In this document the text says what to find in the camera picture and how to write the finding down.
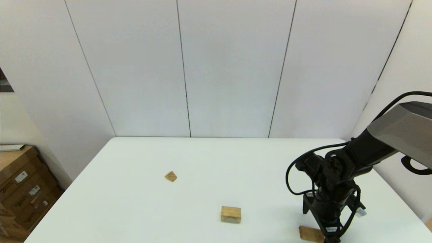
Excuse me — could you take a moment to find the rectangular wooden building block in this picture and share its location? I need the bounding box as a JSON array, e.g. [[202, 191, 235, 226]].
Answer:
[[299, 226, 325, 243]]

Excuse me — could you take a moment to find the arched wooden building block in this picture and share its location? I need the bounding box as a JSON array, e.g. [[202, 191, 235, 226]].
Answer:
[[221, 206, 241, 224]]

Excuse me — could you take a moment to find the brown labelled cardboard box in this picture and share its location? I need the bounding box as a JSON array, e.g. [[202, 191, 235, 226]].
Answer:
[[15, 187, 64, 233], [0, 146, 43, 199], [5, 169, 56, 216]]

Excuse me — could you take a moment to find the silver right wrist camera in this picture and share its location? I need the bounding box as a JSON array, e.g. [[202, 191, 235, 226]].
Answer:
[[302, 193, 313, 215]]

